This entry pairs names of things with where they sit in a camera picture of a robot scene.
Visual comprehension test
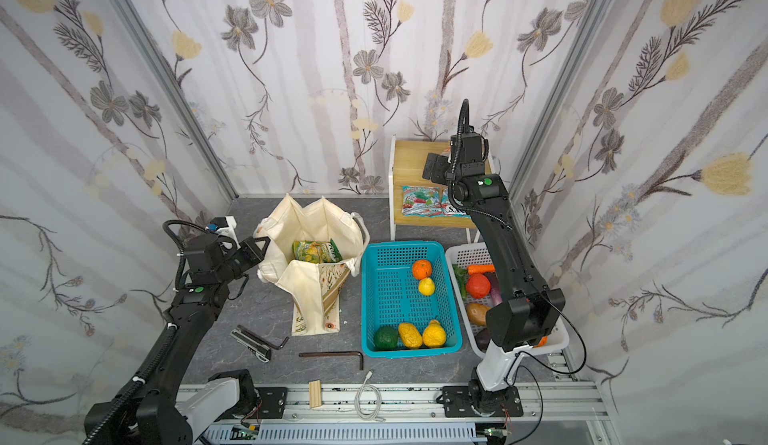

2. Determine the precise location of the white plastic basket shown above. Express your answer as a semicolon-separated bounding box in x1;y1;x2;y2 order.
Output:
445;242;570;358

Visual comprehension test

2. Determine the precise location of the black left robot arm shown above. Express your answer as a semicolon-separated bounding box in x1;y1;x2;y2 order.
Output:
84;233;271;444

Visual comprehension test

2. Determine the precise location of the black metal clamp tool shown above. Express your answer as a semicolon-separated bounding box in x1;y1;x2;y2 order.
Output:
230;325;289;363

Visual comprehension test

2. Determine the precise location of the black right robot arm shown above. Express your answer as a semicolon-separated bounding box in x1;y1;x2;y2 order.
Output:
423;131;565;414

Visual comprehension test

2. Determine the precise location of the green avocado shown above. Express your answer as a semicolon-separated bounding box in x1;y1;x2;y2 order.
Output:
373;325;399;351

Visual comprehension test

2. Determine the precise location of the green lemon candy bag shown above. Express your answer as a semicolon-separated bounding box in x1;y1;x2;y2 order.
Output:
292;240;343;264

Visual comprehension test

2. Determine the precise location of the large black allen key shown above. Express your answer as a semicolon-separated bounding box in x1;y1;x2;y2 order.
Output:
298;350;365;371

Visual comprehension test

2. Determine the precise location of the brown potato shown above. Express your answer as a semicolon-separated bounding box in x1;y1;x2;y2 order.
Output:
466;303;489;327

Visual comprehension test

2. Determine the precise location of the cherry mint candy bag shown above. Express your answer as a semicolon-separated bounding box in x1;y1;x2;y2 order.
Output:
402;186;443;217

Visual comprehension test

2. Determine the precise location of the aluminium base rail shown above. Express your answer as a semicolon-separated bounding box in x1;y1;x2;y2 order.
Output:
199;381;621;444

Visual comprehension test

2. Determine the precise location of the orange tangerine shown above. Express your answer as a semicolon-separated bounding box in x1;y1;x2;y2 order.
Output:
411;259;433;281

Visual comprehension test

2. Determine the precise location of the large yellow citrus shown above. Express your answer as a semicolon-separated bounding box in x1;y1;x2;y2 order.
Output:
422;319;447;348

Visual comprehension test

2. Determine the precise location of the long purple eggplant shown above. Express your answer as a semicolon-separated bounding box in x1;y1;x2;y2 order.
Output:
485;272;502;306

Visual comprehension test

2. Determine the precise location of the yellow corn cob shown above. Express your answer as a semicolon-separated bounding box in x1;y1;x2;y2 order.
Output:
398;323;423;350

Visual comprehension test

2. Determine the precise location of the red tomato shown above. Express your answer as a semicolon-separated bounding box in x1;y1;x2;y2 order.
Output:
465;273;492;299

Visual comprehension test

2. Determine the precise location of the Fox's mint blossom candy bag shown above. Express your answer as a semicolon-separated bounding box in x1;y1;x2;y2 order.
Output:
441;189;469;218

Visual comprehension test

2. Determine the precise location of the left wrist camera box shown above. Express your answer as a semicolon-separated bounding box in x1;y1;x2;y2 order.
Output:
206;216;237;241

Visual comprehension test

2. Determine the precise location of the white wooden shelf rack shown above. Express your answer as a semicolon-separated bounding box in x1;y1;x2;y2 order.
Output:
387;135;481;243

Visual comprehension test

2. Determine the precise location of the small yellow lemon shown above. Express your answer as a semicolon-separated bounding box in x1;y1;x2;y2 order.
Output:
418;277;436;297

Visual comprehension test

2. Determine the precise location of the small wooden block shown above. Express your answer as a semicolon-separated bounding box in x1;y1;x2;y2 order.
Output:
308;380;323;409

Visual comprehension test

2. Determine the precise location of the floral canvas tote bag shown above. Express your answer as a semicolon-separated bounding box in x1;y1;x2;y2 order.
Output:
254;195;370;336

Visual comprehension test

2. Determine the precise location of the teal plastic basket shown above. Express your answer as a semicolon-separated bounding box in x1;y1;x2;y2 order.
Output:
361;241;463;359

